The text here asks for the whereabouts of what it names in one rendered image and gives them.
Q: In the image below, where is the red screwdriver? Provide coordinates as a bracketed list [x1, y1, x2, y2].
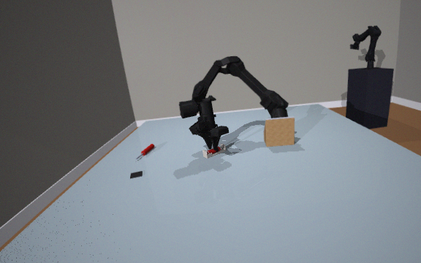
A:
[136, 144, 154, 159]

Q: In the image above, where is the red battery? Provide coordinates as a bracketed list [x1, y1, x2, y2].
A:
[208, 147, 221, 154]

